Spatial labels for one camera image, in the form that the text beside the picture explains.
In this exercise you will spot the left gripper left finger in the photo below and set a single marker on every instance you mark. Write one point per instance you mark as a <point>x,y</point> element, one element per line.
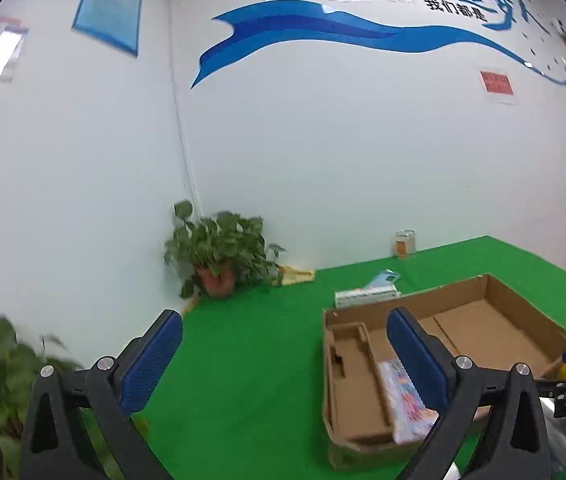
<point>55,443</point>

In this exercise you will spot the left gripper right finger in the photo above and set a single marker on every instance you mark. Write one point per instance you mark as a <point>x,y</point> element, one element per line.
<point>514,443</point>

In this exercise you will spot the colourful booklet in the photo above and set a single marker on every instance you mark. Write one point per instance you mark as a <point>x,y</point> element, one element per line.
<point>410,420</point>

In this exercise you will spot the green table cloth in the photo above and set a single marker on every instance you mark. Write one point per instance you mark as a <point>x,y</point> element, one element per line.
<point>279,383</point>

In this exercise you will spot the white and blue packet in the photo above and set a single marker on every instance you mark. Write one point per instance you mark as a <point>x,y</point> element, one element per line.
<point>381,288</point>

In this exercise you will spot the potted plant in red pot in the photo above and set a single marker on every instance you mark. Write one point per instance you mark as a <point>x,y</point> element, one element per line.
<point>221,252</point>

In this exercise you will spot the yellow cloth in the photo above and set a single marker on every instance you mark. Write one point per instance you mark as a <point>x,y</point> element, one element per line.
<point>290,276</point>

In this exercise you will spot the red wall notice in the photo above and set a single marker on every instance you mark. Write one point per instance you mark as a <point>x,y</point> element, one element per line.
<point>495,83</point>

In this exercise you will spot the blue framed wall poster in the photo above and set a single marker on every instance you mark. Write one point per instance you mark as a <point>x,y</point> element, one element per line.
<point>115,22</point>

